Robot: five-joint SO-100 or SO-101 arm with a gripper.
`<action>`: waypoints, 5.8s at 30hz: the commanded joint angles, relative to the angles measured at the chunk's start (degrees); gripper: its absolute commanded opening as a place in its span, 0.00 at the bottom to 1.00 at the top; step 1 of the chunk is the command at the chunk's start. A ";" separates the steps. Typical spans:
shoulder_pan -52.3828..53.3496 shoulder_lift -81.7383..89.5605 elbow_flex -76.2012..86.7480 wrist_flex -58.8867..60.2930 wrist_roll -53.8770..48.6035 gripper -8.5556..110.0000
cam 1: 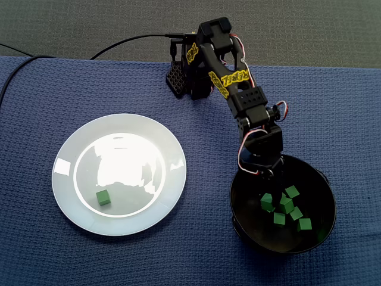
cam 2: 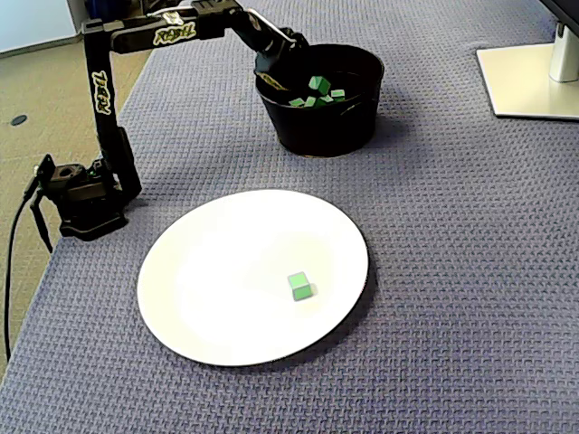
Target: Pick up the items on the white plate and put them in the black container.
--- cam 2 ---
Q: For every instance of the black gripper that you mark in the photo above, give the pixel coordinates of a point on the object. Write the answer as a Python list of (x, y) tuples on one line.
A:
[(268, 64)]

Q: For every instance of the black round container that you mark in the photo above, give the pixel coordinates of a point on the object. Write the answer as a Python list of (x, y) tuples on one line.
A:
[(325, 131)]

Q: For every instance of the white round plate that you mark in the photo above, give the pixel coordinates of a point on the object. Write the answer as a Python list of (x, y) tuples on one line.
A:
[(226, 253)]

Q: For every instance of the dark blue bin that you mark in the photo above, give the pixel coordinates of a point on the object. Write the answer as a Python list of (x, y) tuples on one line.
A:
[(97, 6)]

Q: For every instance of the white monitor stand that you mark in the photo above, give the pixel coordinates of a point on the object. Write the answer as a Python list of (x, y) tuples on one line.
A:
[(520, 81)]

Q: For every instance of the blue woven table mat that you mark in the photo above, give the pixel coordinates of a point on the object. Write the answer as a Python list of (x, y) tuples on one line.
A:
[(452, 271)]

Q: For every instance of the black table clamp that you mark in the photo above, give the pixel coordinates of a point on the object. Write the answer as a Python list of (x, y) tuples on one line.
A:
[(45, 167)]

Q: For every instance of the black round floor cap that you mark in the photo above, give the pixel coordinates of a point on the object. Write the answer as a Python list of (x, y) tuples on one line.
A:
[(18, 120)]

